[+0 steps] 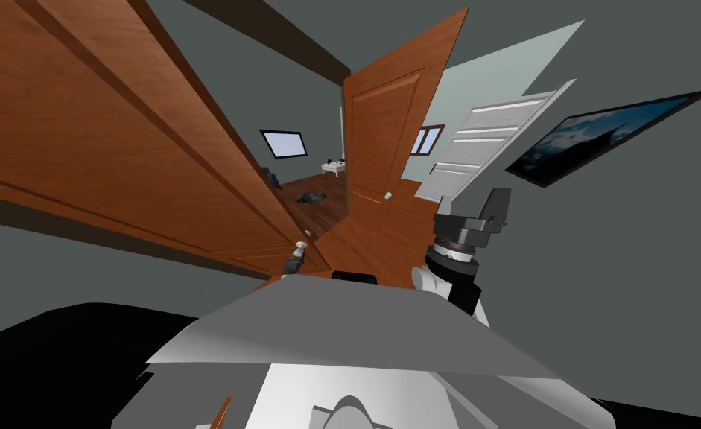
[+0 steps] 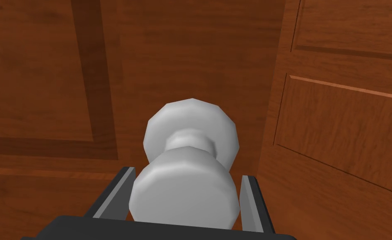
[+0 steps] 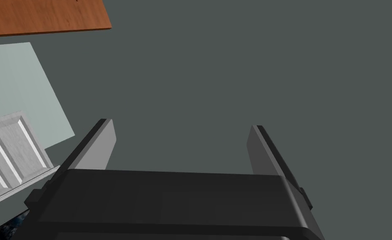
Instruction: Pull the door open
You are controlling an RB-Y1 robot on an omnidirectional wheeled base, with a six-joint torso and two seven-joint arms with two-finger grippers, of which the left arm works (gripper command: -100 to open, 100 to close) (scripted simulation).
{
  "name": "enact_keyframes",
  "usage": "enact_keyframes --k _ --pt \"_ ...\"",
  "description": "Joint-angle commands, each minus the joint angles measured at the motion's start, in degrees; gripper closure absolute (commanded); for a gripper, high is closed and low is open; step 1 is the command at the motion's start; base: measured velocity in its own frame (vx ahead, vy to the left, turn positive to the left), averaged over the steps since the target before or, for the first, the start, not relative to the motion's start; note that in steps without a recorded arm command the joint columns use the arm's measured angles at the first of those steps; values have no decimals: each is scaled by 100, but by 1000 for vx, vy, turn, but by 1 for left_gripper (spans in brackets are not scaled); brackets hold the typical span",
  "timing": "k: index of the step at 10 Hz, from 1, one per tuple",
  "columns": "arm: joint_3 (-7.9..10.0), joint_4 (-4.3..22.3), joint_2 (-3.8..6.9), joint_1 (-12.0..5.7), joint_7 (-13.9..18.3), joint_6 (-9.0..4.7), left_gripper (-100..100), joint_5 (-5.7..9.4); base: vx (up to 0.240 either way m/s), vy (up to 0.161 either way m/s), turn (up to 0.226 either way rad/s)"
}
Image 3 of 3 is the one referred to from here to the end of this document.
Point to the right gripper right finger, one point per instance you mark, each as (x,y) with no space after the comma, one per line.
(265,155)

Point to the brown wooden panel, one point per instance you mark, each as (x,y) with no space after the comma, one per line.
(42,15)

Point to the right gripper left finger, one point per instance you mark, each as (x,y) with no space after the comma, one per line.
(95,148)

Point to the white panelled cabinet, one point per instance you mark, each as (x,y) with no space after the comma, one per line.
(10,156)

